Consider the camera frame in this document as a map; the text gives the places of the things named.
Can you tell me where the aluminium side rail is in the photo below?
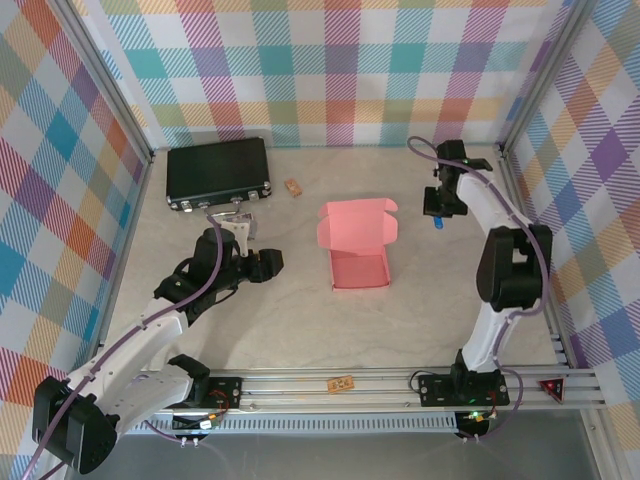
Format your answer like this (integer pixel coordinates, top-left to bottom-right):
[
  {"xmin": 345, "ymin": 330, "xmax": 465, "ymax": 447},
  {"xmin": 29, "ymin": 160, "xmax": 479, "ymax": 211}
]
[
  {"xmin": 499, "ymin": 147, "xmax": 574, "ymax": 369},
  {"xmin": 87, "ymin": 154, "xmax": 156, "ymax": 374}
]

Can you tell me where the aluminium rail with arm bases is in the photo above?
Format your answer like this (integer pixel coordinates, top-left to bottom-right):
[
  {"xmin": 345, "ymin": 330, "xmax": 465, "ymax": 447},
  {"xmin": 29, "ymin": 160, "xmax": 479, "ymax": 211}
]
[{"xmin": 54, "ymin": 367, "xmax": 609, "ymax": 414}]

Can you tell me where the grey metal panel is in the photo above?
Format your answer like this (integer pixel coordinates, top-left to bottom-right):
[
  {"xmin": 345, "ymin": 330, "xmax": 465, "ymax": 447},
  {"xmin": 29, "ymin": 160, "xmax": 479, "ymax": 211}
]
[{"xmin": 64, "ymin": 432, "xmax": 601, "ymax": 480}]

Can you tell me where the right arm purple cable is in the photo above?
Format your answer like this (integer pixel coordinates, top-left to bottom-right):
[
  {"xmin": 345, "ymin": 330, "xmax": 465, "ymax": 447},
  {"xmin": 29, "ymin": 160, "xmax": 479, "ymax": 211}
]
[{"xmin": 407, "ymin": 135, "xmax": 549, "ymax": 444}]

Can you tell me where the black briefcase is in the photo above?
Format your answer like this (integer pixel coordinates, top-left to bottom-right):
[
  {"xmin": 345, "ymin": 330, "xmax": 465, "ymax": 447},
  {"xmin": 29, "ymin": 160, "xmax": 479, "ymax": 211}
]
[{"xmin": 165, "ymin": 137, "xmax": 274, "ymax": 217}]

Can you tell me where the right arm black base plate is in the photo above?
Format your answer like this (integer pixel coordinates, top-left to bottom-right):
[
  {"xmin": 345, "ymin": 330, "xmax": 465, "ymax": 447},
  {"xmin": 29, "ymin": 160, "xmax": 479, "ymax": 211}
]
[{"xmin": 417, "ymin": 372, "xmax": 511, "ymax": 407}]

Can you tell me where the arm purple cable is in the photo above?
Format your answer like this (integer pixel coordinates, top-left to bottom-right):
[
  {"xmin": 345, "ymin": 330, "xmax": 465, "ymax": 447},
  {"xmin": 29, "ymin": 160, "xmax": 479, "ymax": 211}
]
[
  {"xmin": 19, "ymin": 217, "xmax": 236, "ymax": 480},
  {"xmin": 407, "ymin": 135, "xmax": 549, "ymax": 444}
]

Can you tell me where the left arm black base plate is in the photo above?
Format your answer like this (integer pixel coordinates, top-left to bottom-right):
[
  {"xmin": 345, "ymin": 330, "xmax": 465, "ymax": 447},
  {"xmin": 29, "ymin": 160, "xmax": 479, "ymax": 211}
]
[{"xmin": 169, "ymin": 374, "xmax": 245, "ymax": 411}]

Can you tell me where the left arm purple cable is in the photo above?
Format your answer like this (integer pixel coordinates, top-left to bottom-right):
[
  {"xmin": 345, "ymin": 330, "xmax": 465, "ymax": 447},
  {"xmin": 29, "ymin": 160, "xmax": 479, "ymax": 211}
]
[{"xmin": 19, "ymin": 217, "xmax": 236, "ymax": 480}]

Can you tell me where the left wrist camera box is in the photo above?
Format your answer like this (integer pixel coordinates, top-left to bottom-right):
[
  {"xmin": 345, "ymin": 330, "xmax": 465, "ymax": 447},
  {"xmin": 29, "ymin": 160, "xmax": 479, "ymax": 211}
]
[{"xmin": 219, "ymin": 212, "xmax": 260, "ymax": 259}]

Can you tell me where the grey slotted cable duct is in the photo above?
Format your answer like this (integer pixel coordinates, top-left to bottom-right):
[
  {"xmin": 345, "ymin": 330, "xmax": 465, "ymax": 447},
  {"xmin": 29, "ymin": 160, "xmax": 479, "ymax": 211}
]
[{"xmin": 114, "ymin": 414, "xmax": 459, "ymax": 434}]

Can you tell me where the pink paper box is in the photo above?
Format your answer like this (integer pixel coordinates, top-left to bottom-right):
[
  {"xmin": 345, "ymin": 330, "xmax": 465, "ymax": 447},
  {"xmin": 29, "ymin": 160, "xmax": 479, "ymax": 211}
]
[{"xmin": 315, "ymin": 198, "xmax": 400, "ymax": 292}]

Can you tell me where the aluminium frame post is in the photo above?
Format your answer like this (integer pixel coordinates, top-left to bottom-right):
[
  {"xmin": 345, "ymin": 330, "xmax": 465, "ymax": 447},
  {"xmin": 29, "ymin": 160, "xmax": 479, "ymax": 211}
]
[
  {"xmin": 49, "ymin": 0, "xmax": 156, "ymax": 166},
  {"xmin": 499, "ymin": 0, "xmax": 594, "ymax": 156}
]

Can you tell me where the red triangle button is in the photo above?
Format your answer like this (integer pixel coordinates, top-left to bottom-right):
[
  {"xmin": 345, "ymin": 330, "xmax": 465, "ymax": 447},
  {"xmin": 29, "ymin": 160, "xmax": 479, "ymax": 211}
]
[{"xmin": 538, "ymin": 378, "xmax": 565, "ymax": 403}]

